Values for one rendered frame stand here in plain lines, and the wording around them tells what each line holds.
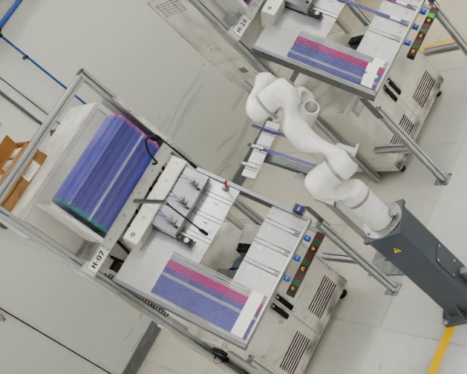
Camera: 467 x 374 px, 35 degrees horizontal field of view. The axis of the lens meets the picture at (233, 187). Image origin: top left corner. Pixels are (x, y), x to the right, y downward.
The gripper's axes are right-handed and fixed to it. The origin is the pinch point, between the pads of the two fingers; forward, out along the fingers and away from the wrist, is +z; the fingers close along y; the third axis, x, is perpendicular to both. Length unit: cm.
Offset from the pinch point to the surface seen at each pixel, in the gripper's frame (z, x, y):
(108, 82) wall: 119, -140, -54
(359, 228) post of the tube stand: 37, 47, 14
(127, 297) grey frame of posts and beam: 31, -45, 100
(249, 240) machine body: 56, -4, 37
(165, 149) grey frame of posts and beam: 7, -58, 30
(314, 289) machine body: 60, 39, 46
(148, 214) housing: 13, -52, 63
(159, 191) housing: 12, -52, 50
